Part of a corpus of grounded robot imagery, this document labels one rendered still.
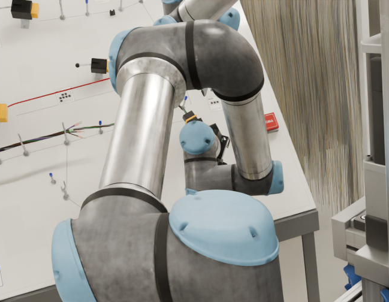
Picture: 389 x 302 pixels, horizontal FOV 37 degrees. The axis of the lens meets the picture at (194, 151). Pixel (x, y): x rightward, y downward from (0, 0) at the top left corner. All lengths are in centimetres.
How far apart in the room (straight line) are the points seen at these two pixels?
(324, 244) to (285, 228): 153
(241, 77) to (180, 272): 44
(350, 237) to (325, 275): 182
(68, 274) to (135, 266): 8
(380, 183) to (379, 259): 10
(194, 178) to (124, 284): 65
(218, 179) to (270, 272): 63
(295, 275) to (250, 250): 123
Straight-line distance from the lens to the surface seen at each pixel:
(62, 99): 175
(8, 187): 168
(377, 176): 77
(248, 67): 99
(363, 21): 214
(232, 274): 64
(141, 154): 79
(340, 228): 118
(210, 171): 129
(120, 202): 71
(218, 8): 115
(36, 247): 163
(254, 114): 108
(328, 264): 307
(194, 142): 128
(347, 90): 225
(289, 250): 181
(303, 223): 173
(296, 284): 188
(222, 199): 68
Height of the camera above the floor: 169
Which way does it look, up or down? 21 degrees down
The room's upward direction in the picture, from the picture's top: 9 degrees counter-clockwise
